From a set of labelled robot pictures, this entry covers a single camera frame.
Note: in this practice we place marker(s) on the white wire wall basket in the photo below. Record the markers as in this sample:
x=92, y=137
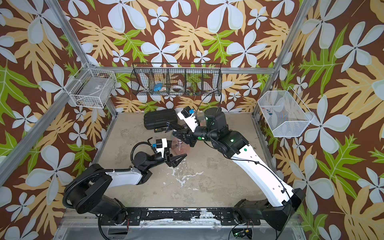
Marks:
x=91, y=87

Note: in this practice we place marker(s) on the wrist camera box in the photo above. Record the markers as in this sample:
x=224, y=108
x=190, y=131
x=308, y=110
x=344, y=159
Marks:
x=160, y=145
x=189, y=116

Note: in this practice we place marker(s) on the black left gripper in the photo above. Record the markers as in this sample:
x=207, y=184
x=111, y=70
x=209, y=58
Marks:
x=173, y=163

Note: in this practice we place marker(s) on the black wire wall basket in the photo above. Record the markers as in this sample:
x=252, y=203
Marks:
x=197, y=79

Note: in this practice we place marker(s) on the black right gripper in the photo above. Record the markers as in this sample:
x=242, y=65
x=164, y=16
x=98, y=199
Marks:
x=190, y=137

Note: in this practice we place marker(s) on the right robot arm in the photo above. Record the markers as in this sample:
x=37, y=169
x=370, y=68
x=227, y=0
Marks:
x=281, y=202

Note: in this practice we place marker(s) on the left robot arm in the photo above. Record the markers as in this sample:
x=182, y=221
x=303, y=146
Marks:
x=86, y=193

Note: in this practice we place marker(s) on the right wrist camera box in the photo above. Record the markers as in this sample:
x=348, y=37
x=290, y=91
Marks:
x=189, y=116

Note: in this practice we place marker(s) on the white tape roll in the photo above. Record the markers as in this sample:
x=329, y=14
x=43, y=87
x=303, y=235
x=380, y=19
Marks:
x=177, y=89

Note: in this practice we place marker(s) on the black yellow screwdriver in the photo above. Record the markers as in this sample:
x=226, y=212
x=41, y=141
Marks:
x=159, y=130

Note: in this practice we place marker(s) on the clear red spray bottle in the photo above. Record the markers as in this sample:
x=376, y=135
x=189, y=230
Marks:
x=178, y=147

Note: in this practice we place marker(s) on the blue tape roll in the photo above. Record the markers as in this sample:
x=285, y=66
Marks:
x=158, y=87

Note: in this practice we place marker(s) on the black plastic tool case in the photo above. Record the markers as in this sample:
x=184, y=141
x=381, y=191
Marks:
x=159, y=119

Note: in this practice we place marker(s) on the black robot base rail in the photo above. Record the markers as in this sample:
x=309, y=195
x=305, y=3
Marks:
x=221, y=216

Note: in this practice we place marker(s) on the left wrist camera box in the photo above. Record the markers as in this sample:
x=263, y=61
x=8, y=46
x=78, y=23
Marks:
x=160, y=145

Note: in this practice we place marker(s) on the white mesh wall basket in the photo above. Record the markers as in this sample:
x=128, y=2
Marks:
x=285, y=113

